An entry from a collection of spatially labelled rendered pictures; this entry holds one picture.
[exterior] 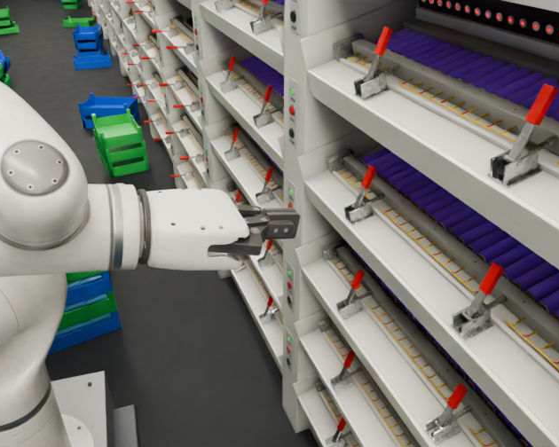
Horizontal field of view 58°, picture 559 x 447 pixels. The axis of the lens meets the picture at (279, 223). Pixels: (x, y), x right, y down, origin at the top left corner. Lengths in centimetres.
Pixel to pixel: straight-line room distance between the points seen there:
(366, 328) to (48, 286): 51
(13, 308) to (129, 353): 98
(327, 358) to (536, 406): 60
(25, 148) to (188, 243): 16
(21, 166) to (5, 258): 10
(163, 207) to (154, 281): 143
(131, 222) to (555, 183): 39
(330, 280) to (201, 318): 83
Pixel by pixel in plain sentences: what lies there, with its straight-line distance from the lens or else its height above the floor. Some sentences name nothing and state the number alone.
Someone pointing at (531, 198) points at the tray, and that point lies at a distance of 51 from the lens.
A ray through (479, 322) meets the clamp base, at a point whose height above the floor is 77.
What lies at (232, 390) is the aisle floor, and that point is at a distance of 153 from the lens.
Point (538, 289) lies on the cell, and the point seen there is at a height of 80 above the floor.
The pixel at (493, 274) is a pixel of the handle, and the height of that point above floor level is 84.
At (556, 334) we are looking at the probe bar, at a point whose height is 80.
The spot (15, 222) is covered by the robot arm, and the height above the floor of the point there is 98.
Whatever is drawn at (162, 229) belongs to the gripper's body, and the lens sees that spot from 48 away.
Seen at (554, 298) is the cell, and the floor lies 80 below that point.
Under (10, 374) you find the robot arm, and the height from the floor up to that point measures 64.
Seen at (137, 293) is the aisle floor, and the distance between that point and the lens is 189.
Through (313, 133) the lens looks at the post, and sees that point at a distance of 90.
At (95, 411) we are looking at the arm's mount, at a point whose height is 38.
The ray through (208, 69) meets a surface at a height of 77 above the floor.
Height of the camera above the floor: 118
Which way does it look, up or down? 33 degrees down
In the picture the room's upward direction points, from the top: straight up
